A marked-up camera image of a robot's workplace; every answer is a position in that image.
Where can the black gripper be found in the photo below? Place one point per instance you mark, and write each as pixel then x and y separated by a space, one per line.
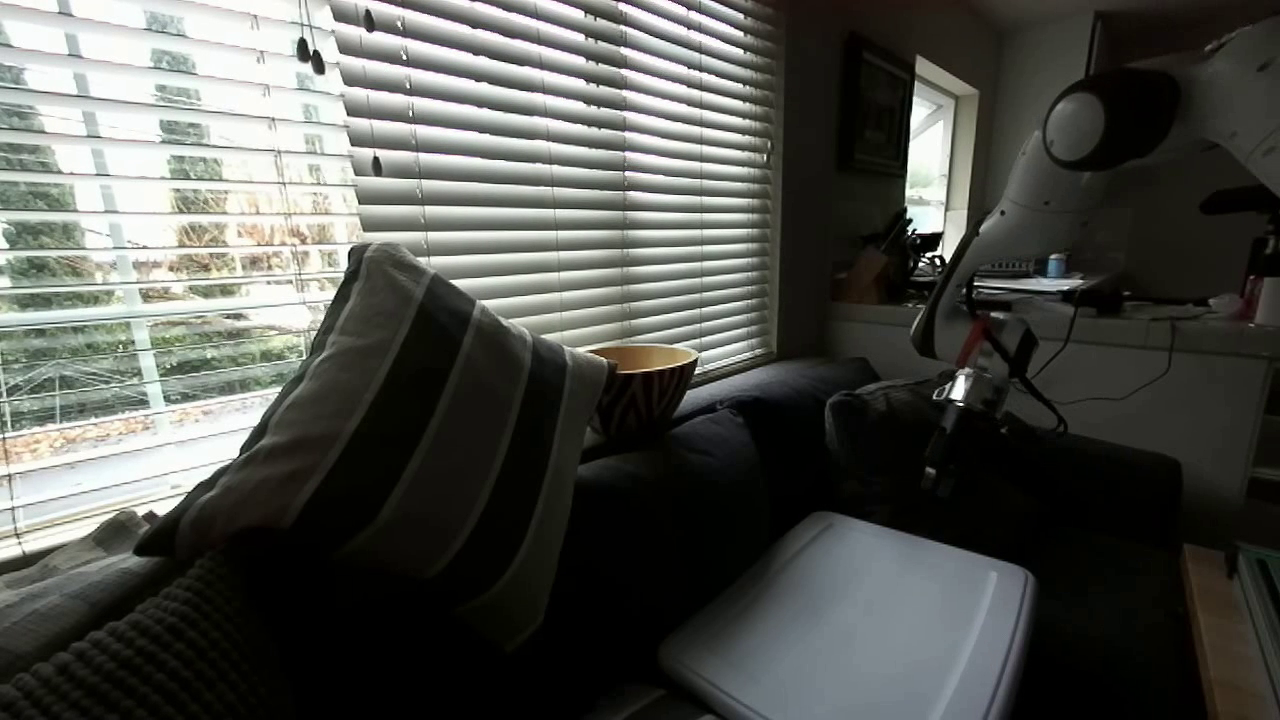
pixel 960 395

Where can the white plastic bin lid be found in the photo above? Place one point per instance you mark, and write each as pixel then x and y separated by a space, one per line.
pixel 855 626

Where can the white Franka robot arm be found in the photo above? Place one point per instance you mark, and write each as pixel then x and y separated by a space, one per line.
pixel 1023 205

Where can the patterned wooden bowl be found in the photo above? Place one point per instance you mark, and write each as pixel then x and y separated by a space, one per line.
pixel 647 385

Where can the wooden knife block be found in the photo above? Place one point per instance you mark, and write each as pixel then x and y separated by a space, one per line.
pixel 866 276

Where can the small blue cup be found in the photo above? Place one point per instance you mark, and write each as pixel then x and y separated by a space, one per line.
pixel 1057 264

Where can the white kitchen counter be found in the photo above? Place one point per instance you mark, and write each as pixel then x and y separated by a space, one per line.
pixel 1201 414

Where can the dark grey sofa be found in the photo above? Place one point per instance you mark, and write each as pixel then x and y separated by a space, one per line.
pixel 683 523

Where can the white framed window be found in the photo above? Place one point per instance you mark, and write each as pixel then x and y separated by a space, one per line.
pixel 939 161

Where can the beige grey striped pillow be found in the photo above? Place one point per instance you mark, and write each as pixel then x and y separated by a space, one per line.
pixel 400 425

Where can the open slat window blind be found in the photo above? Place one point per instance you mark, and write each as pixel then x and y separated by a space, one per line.
pixel 162 264

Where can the grey fabric throw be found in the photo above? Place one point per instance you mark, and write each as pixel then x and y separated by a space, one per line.
pixel 65 586

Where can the dark framed wall picture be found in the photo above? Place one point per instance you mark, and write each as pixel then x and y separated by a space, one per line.
pixel 875 106

